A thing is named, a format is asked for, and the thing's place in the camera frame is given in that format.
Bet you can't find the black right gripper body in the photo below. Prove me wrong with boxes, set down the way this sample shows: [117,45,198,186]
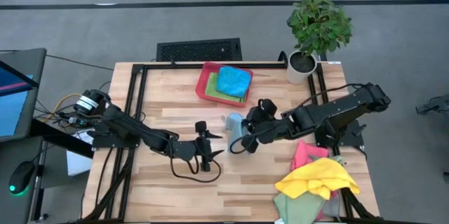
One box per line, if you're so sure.
[241,99,281,154]

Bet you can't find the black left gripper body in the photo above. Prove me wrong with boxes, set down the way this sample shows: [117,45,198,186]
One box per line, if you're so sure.
[171,121,211,173]

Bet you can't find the light blue microfiber towel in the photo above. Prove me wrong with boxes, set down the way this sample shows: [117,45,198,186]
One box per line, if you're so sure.
[224,112,252,154]

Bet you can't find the bright blue microfiber towel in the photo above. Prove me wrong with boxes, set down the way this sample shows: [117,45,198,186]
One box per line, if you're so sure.
[215,65,253,98]

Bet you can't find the bright green microfiber towel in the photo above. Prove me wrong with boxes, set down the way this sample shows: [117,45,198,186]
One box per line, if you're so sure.
[205,72,246,104]

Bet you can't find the red plastic tray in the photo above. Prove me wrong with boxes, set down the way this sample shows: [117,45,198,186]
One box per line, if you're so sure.
[194,61,254,108]

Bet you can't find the pink microfiber towel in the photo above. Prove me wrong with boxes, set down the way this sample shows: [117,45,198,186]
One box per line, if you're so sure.
[290,140,337,220]

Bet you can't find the yellow microfiber towel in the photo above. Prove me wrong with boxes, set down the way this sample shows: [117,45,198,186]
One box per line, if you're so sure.
[274,157,361,201]

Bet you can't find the sage green microfiber towel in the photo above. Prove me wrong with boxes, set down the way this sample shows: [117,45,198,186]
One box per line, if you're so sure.
[272,191,327,224]

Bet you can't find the black mesh computer case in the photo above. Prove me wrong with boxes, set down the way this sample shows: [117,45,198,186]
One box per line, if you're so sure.
[156,37,243,62]

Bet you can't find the white box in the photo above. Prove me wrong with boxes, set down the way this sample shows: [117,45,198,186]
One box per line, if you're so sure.
[66,131,95,177]

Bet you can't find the green leafy plant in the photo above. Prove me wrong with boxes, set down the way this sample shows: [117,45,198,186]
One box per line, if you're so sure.
[286,0,354,56]

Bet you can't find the black computer mouse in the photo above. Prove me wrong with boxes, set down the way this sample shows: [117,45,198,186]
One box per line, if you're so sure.
[8,160,36,195]

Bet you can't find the dark grey side desk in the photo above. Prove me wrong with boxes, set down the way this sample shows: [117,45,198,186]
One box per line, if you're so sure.
[0,136,46,224]

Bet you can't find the grey monitor with blue screen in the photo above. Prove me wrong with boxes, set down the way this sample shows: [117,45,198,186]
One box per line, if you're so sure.
[0,47,48,143]

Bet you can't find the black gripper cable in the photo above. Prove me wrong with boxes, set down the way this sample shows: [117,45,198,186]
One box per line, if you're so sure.
[170,157,222,184]
[229,134,254,155]

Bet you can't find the yellow cable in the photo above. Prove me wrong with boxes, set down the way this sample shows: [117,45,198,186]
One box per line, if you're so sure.
[52,93,82,121]

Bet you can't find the thin black floor cable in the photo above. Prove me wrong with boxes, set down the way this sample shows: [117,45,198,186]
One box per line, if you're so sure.
[45,54,115,72]

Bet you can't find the black tangled cables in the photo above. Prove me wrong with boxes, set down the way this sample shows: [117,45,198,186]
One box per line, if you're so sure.
[415,93,449,115]

